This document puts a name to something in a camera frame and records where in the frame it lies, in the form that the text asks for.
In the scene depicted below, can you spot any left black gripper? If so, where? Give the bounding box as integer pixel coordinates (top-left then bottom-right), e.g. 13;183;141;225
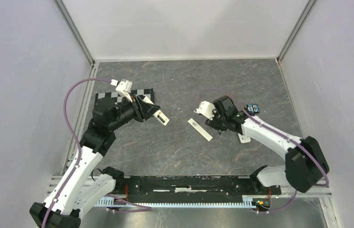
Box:
108;92;160;131

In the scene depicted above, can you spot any white rectangular block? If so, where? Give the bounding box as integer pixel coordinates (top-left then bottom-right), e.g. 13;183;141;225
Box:
153;110;169;126

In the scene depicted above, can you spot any beige remote control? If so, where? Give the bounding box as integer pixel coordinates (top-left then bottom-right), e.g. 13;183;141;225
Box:
237;133;251;144

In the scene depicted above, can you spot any white long remote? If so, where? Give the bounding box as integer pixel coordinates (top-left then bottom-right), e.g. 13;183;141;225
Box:
187;118;213;142

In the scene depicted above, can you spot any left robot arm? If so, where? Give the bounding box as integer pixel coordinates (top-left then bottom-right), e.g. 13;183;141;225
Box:
29;95;169;228

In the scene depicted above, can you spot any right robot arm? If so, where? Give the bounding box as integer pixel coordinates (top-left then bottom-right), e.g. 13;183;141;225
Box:
195;95;330;194

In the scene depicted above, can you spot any blue owl toy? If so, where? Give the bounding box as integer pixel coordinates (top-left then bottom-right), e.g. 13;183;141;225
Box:
245;104;260;115

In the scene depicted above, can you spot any black white checkerboard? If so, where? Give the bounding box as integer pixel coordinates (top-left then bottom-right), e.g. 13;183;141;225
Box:
94;88;155;104

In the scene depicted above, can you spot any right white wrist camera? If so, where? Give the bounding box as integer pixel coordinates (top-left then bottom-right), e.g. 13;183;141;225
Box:
194;101;217;121

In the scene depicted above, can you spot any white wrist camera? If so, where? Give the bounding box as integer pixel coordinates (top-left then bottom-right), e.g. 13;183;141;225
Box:
194;101;217;121
110;79;133;103

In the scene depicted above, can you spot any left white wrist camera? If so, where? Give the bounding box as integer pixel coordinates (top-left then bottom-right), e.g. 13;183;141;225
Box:
110;79;133;103

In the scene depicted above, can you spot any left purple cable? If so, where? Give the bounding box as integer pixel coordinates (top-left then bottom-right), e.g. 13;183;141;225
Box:
41;78;113;228

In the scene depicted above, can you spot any purple cable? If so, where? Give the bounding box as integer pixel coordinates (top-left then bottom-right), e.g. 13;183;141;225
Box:
196;88;330;187
41;78;113;228

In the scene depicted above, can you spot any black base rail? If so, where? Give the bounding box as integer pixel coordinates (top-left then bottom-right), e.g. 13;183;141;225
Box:
110;175;281;203

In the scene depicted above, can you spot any white slotted cable duct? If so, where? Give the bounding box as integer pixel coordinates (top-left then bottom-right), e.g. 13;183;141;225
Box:
94;196;270;209

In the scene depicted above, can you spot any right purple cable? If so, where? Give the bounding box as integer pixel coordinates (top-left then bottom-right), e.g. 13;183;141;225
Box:
196;88;330;187

